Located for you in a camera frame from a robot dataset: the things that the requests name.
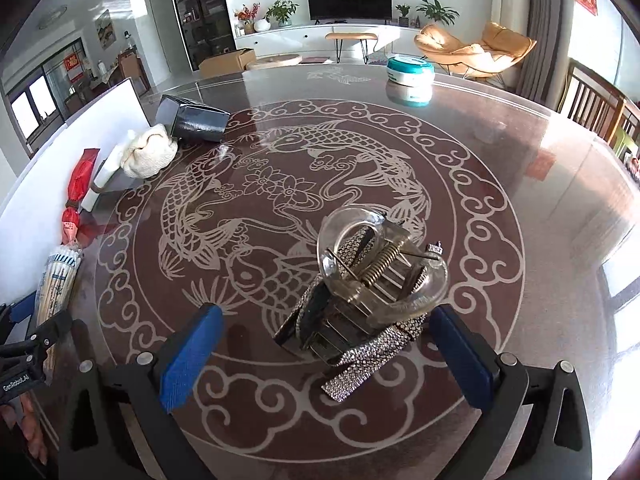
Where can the white round vase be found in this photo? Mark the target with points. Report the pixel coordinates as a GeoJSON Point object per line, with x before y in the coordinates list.
{"type": "Point", "coordinates": [261, 25]}

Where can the wooden dining chair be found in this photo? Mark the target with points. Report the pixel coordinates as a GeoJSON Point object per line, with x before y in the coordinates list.
{"type": "Point", "coordinates": [592, 100]}
{"type": "Point", "coordinates": [627, 135]}

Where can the framed wall painting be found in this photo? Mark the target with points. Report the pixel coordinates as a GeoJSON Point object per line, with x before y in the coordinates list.
{"type": "Point", "coordinates": [103, 29]}

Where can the small green potted plant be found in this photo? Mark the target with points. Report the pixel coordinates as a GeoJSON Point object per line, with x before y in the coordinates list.
{"type": "Point", "coordinates": [403, 12]}

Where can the black television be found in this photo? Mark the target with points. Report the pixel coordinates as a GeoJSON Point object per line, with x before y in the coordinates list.
{"type": "Point", "coordinates": [350, 2]}

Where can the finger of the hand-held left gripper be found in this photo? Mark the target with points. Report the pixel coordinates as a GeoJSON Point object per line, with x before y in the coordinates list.
{"type": "Point", "coordinates": [22, 307]}
{"type": "Point", "coordinates": [45, 332]}

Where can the round beige ottoman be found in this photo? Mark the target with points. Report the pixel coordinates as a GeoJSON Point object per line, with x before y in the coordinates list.
{"type": "Point", "coordinates": [274, 61]}

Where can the large leafy potted plant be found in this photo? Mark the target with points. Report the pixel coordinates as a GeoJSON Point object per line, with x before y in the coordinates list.
{"type": "Point", "coordinates": [437, 10]}

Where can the cream knitted cloth bundle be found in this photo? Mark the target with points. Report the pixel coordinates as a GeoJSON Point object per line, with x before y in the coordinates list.
{"type": "Point", "coordinates": [150, 152]}

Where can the grey curtain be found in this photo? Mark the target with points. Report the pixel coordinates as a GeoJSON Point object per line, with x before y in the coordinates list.
{"type": "Point", "coordinates": [535, 25]}

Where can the white television cabinet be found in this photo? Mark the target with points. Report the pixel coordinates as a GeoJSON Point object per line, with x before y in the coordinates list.
{"type": "Point", "coordinates": [300, 37]}

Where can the wooden stool with metal legs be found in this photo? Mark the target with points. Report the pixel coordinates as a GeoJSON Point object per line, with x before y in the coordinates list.
{"type": "Point", "coordinates": [350, 36]}

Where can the teal lidded white jar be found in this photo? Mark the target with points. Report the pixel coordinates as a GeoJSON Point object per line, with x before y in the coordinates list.
{"type": "Point", "coordinates": [410, 77]}

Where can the person's left hand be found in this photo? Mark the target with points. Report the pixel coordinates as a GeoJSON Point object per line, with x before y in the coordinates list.
{"type": "Point", "coordinates": [25, 430]}

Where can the large white storage box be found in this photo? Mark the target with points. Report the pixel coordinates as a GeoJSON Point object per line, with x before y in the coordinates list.
{"type": "Point", "coordinates": [40, 185]}

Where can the red packet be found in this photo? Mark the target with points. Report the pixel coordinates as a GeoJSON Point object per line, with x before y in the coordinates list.
{"type": "Point", "coordinates": [80, 180]}

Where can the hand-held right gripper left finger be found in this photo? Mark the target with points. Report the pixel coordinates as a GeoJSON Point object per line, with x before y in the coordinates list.
{"type": "Point", "coordinates": [192, 355]}

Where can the red flower arrangement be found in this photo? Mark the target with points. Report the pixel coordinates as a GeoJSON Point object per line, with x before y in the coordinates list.
{"type": "Point", "coordinates": [247, 15]}

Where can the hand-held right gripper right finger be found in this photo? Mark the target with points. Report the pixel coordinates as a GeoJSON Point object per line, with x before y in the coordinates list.
{"type": "Point", "coordinates": [462, 355]}

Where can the clear rhinestone hair claw clip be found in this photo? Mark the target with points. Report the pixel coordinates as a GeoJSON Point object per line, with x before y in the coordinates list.
{"type": "Point", "coordinates": [380, 270]}

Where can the orange lounge chair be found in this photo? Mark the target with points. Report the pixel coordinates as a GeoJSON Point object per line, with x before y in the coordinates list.
{"type": "Point", "coordinates": [475, 50]}

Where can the black box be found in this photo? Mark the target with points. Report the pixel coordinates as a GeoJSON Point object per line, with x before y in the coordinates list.
{"type": "Point", "coordinates": [195, 120]}

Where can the dark glass display cabinet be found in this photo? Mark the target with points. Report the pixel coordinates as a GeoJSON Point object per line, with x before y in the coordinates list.
{"type": "Point", "coordinates": [197, 10]}

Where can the bag of wooden chopsticks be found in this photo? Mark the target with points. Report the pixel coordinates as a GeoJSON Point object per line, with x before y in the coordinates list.
{"type": "Point", "coordinates": [57, 285]}

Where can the cardboard box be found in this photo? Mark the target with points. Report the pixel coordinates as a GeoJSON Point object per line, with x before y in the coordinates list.
{"type": "Point", "coordinates": [227, 62]}

